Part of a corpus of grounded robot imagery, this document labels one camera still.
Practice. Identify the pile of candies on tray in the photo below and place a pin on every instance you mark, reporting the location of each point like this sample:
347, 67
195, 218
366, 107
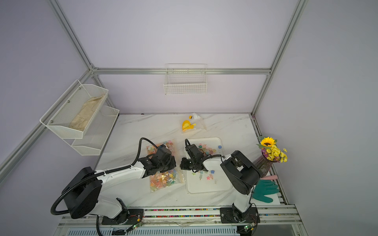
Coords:
208, 151

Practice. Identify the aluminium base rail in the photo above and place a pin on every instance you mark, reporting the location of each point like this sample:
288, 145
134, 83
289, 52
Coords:
283, 220

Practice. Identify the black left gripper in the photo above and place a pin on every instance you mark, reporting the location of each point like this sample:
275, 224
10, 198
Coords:
173, 164

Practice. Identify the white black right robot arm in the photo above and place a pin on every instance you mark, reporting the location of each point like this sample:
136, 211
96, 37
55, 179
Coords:
240, 172

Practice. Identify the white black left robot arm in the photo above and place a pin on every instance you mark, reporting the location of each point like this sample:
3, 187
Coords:
83, 195

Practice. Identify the beige cloth in shelf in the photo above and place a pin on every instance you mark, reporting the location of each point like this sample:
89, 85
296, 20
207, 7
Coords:
88, 109

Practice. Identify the dark glass vase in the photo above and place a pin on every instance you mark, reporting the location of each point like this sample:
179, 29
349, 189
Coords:
263, 164

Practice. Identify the white two-tier mesh shelf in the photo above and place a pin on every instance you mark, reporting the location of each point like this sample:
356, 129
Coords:
92, 140

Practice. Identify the sunflower and yellow flower bouquet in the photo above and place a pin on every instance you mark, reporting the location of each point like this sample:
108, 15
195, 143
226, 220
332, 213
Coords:
270, 151

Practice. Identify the clear ziploc bag of candies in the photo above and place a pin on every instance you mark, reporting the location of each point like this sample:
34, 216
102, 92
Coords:
192, 123

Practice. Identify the green rubber glove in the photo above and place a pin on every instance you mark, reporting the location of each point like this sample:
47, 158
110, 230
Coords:
263, 189

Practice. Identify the white plastic tray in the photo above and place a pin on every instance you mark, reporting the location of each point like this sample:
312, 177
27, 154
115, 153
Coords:
213, 179

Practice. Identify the white wire wall basket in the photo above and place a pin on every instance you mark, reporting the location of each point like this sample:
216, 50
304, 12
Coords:
185, 79

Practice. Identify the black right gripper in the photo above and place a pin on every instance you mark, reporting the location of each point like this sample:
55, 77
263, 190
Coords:
183, 164

